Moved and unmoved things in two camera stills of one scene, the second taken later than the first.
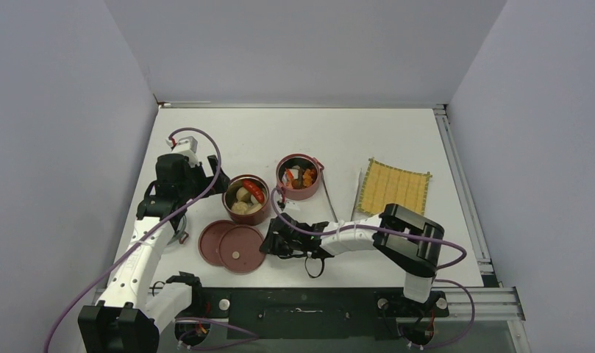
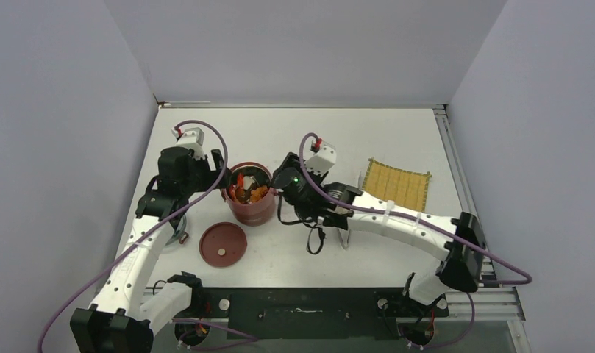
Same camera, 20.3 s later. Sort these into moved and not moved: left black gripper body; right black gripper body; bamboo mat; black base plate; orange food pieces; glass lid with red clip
Moved: orange food pieces; right black gripper body
Not moved: left black gripper body; glass lid with red clip; bamboo mat; black base plate
